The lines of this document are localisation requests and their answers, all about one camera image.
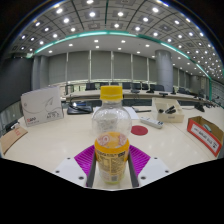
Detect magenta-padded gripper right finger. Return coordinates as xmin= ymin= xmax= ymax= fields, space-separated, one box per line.
xmin=127 ymin=144 xmax=172 ymax=189

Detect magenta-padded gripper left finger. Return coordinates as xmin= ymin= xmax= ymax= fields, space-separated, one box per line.
xmin=53 ymin=144 xmax=97 ymax=189

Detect yellow-capped clear drink bottle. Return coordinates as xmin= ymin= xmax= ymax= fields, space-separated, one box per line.
xmin=91 ymin=85 xmax=133 ymax=185

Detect flat round red coaster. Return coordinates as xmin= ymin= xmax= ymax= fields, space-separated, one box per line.
xmin=130 ymin=124 xmax=149 ymax=136

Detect long white remote control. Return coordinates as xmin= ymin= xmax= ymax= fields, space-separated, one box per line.
xmin=139 ymin=115 xmax=164 ymax=130

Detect white desk organizer tray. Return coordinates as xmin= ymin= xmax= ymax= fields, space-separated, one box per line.
xmin=151 ymin=98 xmax=185 ymax=124

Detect red-labelled open cardboard box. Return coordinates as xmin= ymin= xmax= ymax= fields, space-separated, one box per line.
xmin=186 ymin=115 xmax=224 ymax=158

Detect black desk microphone console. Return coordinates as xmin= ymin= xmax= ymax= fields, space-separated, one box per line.
xmin=66 ymin=103 xmax=94 ymax=116

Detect plain brown cardboard box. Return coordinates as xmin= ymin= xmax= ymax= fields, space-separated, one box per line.
xmin=0 ymin=123 xmax=29 ymax=155

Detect white printed cardboard box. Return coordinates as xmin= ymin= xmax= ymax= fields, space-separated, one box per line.
xmin=20 ymin=85 xmax=65 ymax=128

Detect long curved conference desk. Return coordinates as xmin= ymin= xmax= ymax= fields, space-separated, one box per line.
xmin=61 ymin=88 xmax=221 ymax=108

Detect small black desk microphones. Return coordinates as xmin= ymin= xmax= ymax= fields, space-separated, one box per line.
xmin=129 ymin=87 xmax=206 ymax=113

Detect black office chairs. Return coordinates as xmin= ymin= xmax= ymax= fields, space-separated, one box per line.
xmin=84 ymin=81 xmax=168 ymax=93

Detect round ceiling lights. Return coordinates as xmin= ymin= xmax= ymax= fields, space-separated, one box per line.
xmin=19 ymin=0 xmax=224 ymax=73

